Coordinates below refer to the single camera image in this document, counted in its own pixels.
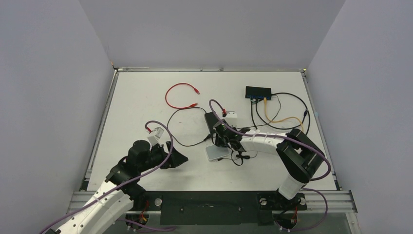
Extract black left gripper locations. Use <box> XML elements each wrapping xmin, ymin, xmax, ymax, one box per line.
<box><xmin>139</xmin><ymin>141</ymin><xmax>188</xmax><ymax>173</ymax></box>

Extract white square network box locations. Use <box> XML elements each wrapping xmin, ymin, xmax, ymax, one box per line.
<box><xmin>205</xmin><ymin>145</ymin><xmax>230</xmax><ymax>162</ymax></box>

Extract thin black barrel plug cable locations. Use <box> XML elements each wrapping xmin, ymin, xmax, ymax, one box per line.
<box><xmin>217</xmin><ymin>94</ymin><xmax>282</xmax><ymax>167</ymax></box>

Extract short black patch cable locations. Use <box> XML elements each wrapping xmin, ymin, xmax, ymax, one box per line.
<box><xmin>250</xmin><ymin>98</ymin><xmax>259</xmax><ymax>131</ymax></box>

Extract black ribbed network switch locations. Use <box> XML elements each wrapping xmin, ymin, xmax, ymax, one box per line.
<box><xmin>245</xmin><ymin>86</ymin><xmax>272</xmax><ymax>100</ymax></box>

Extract orange ethernet cable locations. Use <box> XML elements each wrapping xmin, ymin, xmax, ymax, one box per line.
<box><xmin>263</xmin><ymin>97</ymin><xmax>305</xmax><ymax>133</ymax></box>

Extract black ethernet cable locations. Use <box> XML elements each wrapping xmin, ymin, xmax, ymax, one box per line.
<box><xmin>255</xmin><ymin>93</ymin><xmax>311</xmax><ymax>136</ymax></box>

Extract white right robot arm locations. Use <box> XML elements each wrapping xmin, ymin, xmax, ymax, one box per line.
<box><xmin>213</xmin><ymin>122</ymin><xmax>331</xmax><ymax>208</ymax></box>

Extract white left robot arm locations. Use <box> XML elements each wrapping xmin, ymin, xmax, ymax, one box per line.
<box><xmin>43</xmin><ymin>140</ymin><xmax>188</xmax><ymax>234</ymax></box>

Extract black power brick adapter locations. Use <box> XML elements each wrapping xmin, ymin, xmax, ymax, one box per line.
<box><xmin>204</xmin><ymin>112</ymin><xmax>218</xmax><ymax>134</ymax></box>

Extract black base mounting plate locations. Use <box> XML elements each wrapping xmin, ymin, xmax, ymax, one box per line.
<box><xmin>122</xmin><ymin>191</ymin><xmax>307</xmax><ymax>226</ymax></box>

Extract black two-prong power cord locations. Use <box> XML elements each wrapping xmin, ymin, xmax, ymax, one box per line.
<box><xmin>167</xmin><ymin>107</ymin><xmax>214</xmax><ymax>148</ymax></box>

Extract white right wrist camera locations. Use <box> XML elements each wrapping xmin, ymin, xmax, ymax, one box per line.
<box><xmin>223</xmin><ymin>111</ymin><xmax>238</xmax><ymax>128</ymax></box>

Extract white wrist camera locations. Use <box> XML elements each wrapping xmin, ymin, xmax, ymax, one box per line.
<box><xmin>223</xmin><ymin>111</ymin><xmax>238</xmax><ymax>128</ymax></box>
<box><xmin>147</xmin><ymin>127</ymin><xmax>164</xmax><ymax>146</ymax></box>

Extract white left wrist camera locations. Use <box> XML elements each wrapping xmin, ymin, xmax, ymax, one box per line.
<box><xmin>147</xmin><ymin>127</ymin><xmax>164</xmax><ymax>146</ymax></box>

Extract red ethernet cable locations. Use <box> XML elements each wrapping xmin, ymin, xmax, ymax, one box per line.
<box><xmin>165</xmin><ymin>82</ymin><xmax>201</xmax><ymax>110</ymax></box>

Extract aluminium frame rail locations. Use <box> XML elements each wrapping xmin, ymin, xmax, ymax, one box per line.
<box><xmin>79</xmin><ymin>68</ymin><xmax>119</xmax><ymax>192</ymax></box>

